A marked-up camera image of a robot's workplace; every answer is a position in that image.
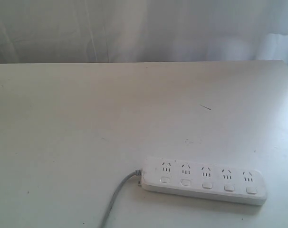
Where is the white curtain backdrop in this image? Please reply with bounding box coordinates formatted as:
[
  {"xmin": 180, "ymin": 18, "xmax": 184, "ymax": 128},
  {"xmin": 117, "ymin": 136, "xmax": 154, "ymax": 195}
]
[{"xmin": 0, "ymin": 0, "xmax": 288, "ymax": 65}]

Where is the white five-outlet power strip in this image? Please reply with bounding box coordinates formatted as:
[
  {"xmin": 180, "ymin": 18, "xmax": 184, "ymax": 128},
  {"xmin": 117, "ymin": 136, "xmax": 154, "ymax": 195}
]
[{"xmin": 141, "ymin": 157, "xmax": 268, "ymax": 206}]

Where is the grey power cable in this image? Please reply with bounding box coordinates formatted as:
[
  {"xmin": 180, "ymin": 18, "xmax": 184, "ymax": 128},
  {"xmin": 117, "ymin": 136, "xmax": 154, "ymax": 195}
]
[{"xmin": 99, "ymin": 169, "xmax": 143, "ymax": 228}]

